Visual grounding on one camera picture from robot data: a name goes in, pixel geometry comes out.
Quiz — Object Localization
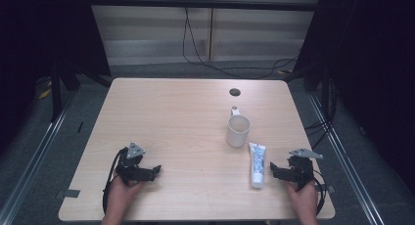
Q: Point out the long black wall cable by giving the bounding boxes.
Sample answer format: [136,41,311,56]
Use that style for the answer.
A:
[181,6,300,80]

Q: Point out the grey table bracket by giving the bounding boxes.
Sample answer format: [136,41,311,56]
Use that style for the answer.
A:
[54,188,81,201]
[314,184,337,195]

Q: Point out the black curtain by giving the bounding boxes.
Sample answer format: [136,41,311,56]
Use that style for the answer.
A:
[0,0,112,155]
[287,0,415,197]

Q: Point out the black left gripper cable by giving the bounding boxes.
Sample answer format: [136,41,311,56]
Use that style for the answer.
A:
[102,147,129,216]

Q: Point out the black metal stand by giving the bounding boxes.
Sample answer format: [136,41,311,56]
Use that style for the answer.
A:
[49,64,64,123]

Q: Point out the metal floor rail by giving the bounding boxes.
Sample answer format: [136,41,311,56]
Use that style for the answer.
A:
[307,93,388,225]
[0,94,79,225]

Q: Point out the black horizontal bar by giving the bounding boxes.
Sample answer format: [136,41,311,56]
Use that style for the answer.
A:
[87,0,323,13]

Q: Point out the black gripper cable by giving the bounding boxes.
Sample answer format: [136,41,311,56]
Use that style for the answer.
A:
[312,168,328,217]
[102,147,129,216]

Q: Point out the white cup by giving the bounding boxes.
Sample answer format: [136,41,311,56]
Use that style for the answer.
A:
[225,105,253,149]

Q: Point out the white toothpaste tube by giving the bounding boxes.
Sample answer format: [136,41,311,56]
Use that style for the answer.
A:
[248,142,267,190]

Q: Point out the person's right hand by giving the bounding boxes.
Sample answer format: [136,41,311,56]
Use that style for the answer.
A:
[283,180,319,217]

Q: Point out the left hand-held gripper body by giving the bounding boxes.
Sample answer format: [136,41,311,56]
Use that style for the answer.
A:
[115,141,149,184]

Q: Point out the yellow floor tape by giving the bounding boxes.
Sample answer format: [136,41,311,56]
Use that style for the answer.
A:
[37,87,53,101]

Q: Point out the person's left hand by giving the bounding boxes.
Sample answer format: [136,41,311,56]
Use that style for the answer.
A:
[105,177,147,217]

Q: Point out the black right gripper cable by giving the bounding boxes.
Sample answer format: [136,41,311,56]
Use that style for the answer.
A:
[312,168,328,217]

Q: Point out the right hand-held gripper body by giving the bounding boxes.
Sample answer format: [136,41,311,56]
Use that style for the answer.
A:
[286,148,325,191]

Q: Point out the bundle of black floor cables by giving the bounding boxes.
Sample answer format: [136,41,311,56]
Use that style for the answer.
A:
[303,77,339,151]

